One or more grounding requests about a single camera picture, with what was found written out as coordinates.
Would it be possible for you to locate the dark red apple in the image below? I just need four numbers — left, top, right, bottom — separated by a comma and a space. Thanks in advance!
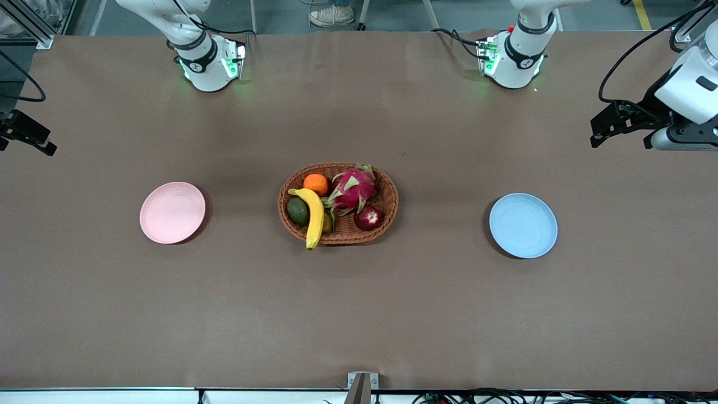
353, 206, 385, 232

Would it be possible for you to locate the yellow banana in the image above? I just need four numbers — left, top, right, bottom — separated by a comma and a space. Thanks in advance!
288, 187, 325, 251

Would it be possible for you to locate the light blue plate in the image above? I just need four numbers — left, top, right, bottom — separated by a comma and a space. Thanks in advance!
489, 193, 559, 259

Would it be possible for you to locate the pink plate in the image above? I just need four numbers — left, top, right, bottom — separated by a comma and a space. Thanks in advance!
140, 181, 206, 245

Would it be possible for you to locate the brown wicker basket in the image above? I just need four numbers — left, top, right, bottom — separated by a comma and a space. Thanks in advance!
278, 163, 399, 246

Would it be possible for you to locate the pink dragon fruit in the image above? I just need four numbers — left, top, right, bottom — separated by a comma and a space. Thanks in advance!
324, 164, 378, 225

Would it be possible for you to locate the green avocado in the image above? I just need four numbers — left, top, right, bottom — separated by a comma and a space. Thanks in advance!
287, 197, 311, 227

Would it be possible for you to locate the orange fruit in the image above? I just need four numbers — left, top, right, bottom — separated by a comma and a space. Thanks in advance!
303, 173, 329, 197

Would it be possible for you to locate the beige sneaker shoe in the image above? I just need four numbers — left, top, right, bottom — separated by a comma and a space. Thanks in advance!
309, 3, 356, 27

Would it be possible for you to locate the brown table cover mat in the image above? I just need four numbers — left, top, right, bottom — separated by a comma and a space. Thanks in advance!
0, 31, 718, 392

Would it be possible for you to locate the aluminium frame profile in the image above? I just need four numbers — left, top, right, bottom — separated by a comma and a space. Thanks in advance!
670, 22, 708, 54
0, 0, 55, 50

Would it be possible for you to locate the black left arm base cable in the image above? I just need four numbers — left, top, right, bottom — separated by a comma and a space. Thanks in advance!
431, 28, 489, 59

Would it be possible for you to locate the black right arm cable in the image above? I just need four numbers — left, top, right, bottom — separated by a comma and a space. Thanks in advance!
168, 0, 259, 40

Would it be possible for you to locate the white table edge rail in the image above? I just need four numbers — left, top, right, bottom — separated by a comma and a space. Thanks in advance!
0, 387, 718, 404

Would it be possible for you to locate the black cable bundle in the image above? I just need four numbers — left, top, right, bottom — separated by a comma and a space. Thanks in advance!
412, 388, 718, 404

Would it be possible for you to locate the grey metal camera bracket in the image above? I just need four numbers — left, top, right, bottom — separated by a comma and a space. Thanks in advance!
347, 372, 379, 404

